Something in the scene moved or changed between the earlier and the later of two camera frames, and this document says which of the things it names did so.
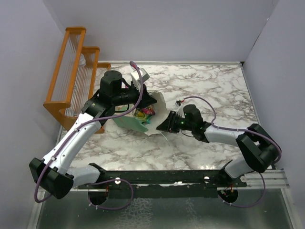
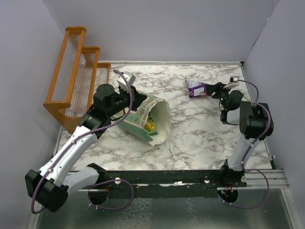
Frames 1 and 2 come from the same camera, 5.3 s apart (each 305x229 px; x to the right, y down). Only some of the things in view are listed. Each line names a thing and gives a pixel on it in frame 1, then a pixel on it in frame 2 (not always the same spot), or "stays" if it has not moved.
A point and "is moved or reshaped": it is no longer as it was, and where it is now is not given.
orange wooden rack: [73, 81] stays
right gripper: [169, 124] → [217, 88]
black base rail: [132, 183] stays
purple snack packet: [149, 110] → [197, 89]
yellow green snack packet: [142, 117] → [149, 125]
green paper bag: [130, 120] is moved or reshaped
